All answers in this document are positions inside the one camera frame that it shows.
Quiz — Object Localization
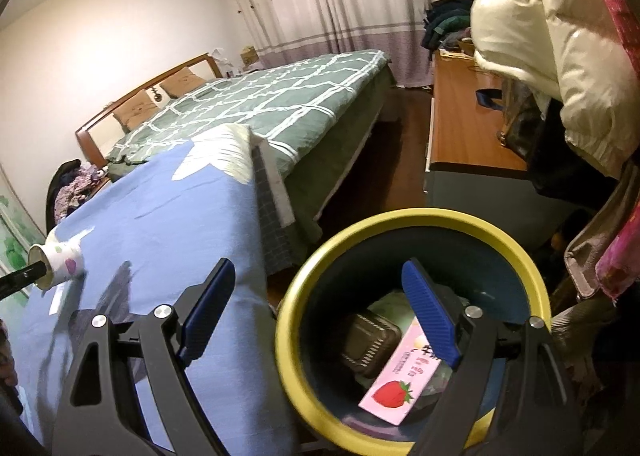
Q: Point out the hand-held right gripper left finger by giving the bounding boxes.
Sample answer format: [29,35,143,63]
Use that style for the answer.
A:
[52,258,236,456]

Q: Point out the pink strawberry print carton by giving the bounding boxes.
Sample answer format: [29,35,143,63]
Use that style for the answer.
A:
[359,318,453,427]

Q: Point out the white patterned paper cup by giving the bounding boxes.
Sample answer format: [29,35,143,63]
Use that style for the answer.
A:
[27,231,85,292]

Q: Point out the blue strap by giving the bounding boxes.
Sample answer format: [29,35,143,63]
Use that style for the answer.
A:
[475,88,503,109]

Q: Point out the wooden top cabinet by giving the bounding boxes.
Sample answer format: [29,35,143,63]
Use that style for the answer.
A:
[422,48,583,257]

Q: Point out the pile of dark clothes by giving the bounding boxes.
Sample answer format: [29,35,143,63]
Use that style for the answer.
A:
[420,0,476,62]

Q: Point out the yellow rimmed blue bin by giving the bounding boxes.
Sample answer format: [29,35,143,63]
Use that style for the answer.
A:
[275,207,552,452]

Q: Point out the beige bag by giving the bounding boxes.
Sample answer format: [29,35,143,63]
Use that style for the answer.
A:
[565,176,640,302]

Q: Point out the green landscape wall picture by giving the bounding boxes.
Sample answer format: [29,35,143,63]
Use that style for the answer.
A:
[0,163,51,277]

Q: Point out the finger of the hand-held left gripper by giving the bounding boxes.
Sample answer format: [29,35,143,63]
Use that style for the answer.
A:
[0,260,49,301]

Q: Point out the brown pillow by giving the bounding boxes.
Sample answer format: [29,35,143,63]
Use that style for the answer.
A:
[160,67,206,98]
[112,91,163,132]

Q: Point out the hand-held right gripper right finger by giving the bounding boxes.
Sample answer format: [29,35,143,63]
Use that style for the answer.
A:
[402,260,583,456]

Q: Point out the blue star print tablecloth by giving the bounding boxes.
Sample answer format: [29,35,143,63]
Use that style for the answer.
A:
[20,126,301,456]

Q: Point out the bed with green checked duvet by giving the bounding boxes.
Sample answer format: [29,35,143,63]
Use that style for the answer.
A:
[105,50,398,242]

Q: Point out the cream puffer jacket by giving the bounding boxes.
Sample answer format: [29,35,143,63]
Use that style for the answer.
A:
[465,0,640,177]

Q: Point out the wooden headboard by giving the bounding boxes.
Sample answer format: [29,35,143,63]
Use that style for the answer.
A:
[75,53,223,162]

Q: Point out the dark plastic food tray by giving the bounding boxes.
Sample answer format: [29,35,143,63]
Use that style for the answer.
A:
[340,313,403,379]

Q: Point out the brown patterned bag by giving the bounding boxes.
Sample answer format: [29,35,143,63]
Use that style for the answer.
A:
[500,81,566,162]

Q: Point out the light green plastic wrapper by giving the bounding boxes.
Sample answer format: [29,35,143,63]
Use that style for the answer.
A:
[367,288,471,399]

